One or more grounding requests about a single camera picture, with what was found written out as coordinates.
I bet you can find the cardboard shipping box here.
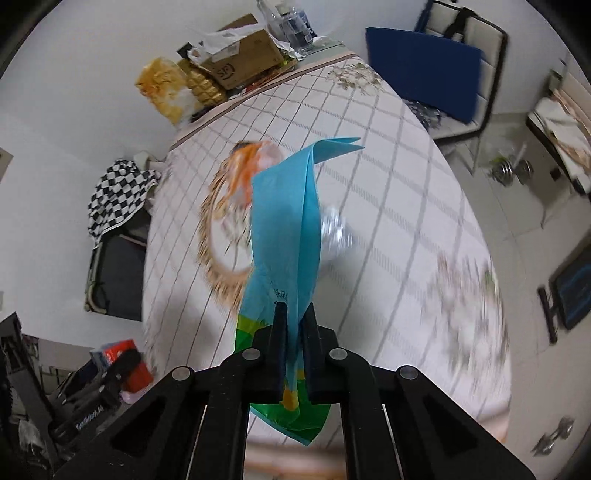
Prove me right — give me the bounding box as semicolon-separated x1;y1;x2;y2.
185;14;297;91

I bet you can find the white chair with cloth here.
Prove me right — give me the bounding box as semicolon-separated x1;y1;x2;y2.
526;71;590;196

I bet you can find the clear water bottle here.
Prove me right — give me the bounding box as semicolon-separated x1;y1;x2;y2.
276;2;315;51

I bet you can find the dumbbell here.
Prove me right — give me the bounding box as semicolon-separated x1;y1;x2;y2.
488;157;534;187

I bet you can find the orange plastic wrapper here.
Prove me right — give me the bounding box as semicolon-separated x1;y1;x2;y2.
226;140;283;207

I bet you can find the checkered cloth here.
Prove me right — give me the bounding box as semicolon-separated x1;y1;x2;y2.
87;159;161;248

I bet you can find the large silver blister pack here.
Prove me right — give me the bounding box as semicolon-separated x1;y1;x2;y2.
320;205;356;269

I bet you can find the yellow snack bag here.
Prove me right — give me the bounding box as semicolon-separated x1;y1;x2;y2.
135;57;204;127

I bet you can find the patterned tablecloth table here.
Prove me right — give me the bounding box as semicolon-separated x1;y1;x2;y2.
142;49;511;440

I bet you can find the blue green plastic bag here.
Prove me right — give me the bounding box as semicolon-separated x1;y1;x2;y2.
235;137;362;445

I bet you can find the blue red milk carton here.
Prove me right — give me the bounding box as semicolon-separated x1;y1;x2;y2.
90;339;153;394

